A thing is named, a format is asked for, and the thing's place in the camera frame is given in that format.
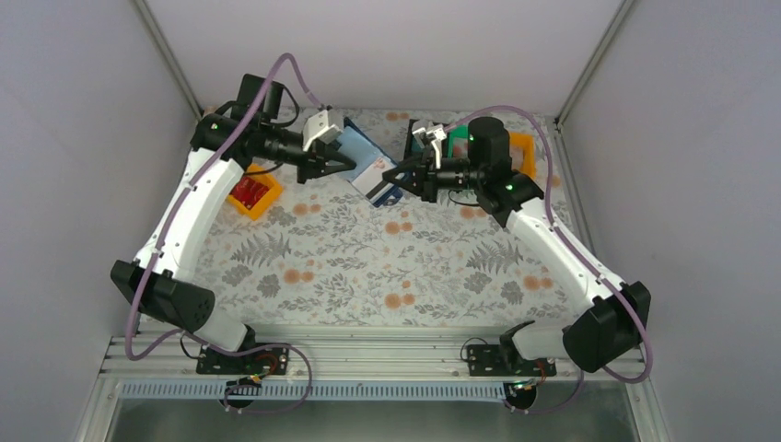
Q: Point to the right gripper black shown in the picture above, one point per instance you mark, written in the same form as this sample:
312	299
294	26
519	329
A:
425	180

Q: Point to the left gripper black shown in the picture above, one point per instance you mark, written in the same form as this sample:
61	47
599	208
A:
310	164

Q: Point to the blue leather card holder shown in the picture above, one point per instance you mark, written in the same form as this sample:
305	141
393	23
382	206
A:
358	146

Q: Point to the white card black stripe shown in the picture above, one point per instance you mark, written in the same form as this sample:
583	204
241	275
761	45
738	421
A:
370	182

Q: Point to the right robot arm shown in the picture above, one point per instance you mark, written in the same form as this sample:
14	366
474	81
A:
611	315

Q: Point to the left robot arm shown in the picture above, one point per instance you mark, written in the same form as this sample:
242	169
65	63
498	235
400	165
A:
158	281

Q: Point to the teal card stack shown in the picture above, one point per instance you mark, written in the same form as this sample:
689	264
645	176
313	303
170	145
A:
415	147

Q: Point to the white red card stack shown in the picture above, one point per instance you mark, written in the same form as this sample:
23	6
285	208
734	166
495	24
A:
459	148

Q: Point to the black bin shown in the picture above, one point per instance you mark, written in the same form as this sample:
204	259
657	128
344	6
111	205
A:
412	125

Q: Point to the floral table mat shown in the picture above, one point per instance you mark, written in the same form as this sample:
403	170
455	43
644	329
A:
322	254

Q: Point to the green bin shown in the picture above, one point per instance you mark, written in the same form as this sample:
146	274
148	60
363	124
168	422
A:
461	132

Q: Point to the orange bin right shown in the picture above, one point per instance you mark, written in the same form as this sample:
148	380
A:
522	153

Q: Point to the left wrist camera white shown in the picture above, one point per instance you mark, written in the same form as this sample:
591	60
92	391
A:
324	126

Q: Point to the aluminium mounting rail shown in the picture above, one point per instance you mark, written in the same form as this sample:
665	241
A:
338	352

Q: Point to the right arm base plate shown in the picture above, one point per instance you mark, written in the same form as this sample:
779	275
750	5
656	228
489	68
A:
494	360

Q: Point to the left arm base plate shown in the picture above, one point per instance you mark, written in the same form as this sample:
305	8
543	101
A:
266	362

